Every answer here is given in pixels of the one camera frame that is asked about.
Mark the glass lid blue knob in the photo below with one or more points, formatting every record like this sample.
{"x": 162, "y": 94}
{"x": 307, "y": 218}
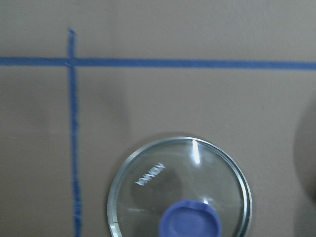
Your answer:
{"x": 179, "y": 187}

